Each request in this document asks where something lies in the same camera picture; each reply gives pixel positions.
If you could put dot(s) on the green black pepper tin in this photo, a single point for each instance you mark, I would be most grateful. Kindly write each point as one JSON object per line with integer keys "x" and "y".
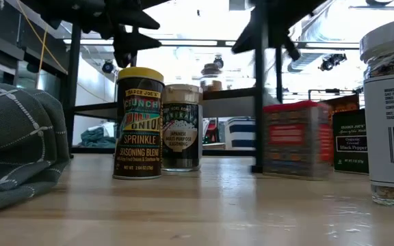
{"x": 351, "y": 143}

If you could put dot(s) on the chili onion jar yellow lid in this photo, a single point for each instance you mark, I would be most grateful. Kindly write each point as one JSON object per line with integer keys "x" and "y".
{"x": 139, "y": 136}

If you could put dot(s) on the black ceiling lamp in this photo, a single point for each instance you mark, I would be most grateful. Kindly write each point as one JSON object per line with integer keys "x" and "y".
{"x": 218, "y": 61}
{"x": 107, "y": 66}

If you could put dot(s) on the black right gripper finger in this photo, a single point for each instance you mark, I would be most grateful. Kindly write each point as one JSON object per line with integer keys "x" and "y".
{"x": 248, "y": 41}
{"x": 292, "y": 48}

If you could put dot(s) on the black track light fixture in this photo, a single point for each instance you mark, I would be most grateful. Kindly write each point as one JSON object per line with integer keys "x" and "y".
{"x": 330, "y": 62}

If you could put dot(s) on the smoked paprika tin red lid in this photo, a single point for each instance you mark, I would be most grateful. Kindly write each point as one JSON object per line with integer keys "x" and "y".
{"x": 296, "y": 143}

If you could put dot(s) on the grey checked cloth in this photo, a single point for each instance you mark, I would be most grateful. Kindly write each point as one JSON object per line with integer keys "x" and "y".
{"x": 15, "y": 136}

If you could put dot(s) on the teal cloth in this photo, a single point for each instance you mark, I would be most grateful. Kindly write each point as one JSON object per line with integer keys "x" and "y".
{"x": 96, "y": 138}

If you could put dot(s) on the furikake jar with tan lid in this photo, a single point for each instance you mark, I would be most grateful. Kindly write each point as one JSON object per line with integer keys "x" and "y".
{"x": 181, "y": 136}

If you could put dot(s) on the seed seasoning jar white lid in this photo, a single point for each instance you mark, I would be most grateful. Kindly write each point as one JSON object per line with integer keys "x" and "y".
{"x": 392, "y": 130}

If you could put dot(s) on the black-framed dark wood shelf unit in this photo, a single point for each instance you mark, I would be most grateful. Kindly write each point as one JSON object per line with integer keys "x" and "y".
{"x": 231, "y": 106}

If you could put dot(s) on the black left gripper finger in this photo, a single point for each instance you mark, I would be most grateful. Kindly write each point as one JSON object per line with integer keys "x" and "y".
{"x": 135, "y": 21}
{"x": 128, "y": 42}

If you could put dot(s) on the navy white striped box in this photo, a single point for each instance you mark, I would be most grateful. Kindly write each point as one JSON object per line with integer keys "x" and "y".
{"x": 239, "y": 133}

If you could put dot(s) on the black aluminium rig frame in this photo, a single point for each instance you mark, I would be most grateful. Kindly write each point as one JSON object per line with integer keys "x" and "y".
{"x": 190, "y": 42}

